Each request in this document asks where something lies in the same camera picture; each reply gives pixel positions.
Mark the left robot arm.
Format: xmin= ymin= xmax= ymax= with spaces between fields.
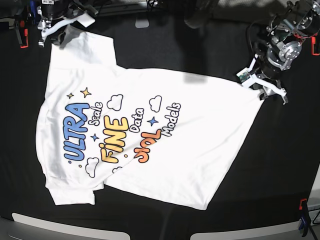
xmin=237 ymin=0 xmax=320 ymax=104

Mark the grey aluminium rail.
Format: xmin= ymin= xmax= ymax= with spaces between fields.
xmin=94 ymin=1 xmax=151 ymax=16

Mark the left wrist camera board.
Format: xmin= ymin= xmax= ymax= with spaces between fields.
xmin=236 ymin=68 xmax=251 ymax=83

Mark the black table cloth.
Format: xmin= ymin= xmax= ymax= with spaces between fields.
xmin=0 ymin=13 xmax=320 ymax=240

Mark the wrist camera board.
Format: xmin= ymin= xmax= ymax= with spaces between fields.
xmin=77 ymin=12 xmax=96 ymax=28
xmin=236 ymin=68 xmax=251 ymax=83

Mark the dark mesh cylinder background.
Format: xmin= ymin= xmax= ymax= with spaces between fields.
xmin=184 ymin=0 xmax=219 ymax=29

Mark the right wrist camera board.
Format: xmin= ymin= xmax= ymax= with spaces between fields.
xmin=77 ymin=12 xmax=96 ymax=28

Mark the orange blue clamp near right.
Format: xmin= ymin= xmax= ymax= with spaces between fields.
xmin=298 ymin=198 xmax=311 ymax=237

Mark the orange black clamp far left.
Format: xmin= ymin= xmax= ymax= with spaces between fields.
xmin=13 ymin=20 xmax=29 ymax=49

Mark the white printed t-shirt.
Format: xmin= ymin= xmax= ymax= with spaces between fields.
xmin=36 ymin=31 xmax=263 ymax=210

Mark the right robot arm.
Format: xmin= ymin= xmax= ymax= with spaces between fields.
xmin=36 ymin=0 xmax=99 ymax=48

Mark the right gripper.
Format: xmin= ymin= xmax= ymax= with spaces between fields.
xmin=37 ymin=13 xmax=84 ymax=49

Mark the orange clamp far right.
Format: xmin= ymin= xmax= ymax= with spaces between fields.
xmin=311 ymin=35 xmax=320 ymax=56

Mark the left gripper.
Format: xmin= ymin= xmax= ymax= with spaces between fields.
xmin=241 ymin=58 xmax=289 ymax=105

